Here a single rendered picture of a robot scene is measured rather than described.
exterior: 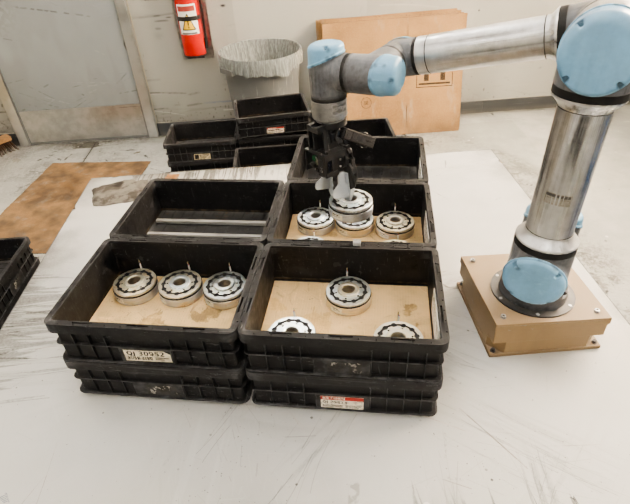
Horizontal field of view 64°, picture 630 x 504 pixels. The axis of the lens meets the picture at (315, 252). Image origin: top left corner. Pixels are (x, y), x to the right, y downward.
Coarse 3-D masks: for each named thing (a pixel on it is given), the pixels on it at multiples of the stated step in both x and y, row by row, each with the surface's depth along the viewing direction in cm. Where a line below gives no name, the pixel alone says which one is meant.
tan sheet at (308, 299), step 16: (272, 288) 121; (288, 288) 121; (304, 288) 121; (320, 288) 120; (384, 288) 119; (400, 288) 119; (416, 288) 119; (272, 304) 117; (288, 304) 117; (304, 304) 116; (320, 304) 116; (384, 304) 115; (400, 304) 115; (416, 304) 115; (272, 320) 113; (320, 320) 112; (336, 320) 112; (352, 320) 111; (368, 320) 111; (384, 320) 111; (400, 320) 111; (416, 320) 110
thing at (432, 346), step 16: (432, 256) 112; (256, 272) 111; (256, 288) 106; (240, 320) 99; (240, 336) 97; (256, 336) 96; (272, 336) 95; (288, 336) 95; (304, 336) 95; (320, 336) 94; (336, 336) 95; (352, 336) 94; (368, 336) 94; (448, 336) 93; (416, 352) 93; (432, 352) 93
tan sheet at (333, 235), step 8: (296, 216) 146; (376, 216) 144; (296, 224) 143; (416, 224) 140; (288, 232) 140; (296, 232) 140; (336, 232) 139; (416, 232) 137; (344, 240) 136; (352, 240) 135; (368, 240) 135; (376, 240) 135; (384, 240) 135; (408, 240) 134; (416, 240) 134
